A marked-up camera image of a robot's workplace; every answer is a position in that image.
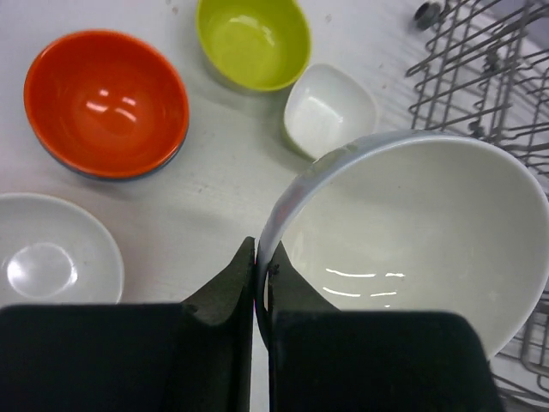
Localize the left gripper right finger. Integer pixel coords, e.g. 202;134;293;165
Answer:
256;246;504;411

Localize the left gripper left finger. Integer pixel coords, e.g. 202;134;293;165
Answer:
1;238;255;411

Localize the white round bowl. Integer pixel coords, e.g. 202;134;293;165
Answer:
256;130;548;357

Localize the grey wire dish rack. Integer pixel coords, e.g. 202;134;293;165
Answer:
405;0;549;412

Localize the white bowl orange outside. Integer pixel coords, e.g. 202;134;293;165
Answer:
1;192;124;306

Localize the blue bowl under orange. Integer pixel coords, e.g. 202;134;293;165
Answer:
35;130;188;182

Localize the white square bowl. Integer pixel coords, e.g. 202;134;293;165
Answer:
282;64;379;161

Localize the lime green bowl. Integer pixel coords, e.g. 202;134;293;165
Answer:
195;1;311;93

